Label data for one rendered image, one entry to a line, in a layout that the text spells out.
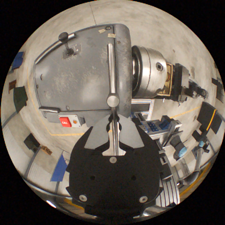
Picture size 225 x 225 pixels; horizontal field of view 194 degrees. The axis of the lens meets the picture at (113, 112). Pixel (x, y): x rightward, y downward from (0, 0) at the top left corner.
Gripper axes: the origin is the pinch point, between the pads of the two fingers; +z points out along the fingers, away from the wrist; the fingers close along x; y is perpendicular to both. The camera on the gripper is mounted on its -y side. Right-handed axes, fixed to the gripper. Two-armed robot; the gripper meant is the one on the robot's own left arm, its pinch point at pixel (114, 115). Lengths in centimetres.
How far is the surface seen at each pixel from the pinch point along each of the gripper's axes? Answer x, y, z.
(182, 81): 74, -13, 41
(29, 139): -810, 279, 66
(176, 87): 71, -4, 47
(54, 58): -24.2, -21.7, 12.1
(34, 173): -895, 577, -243
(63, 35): -7.8, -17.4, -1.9
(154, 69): 16.8, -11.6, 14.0
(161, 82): 21.4, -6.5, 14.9
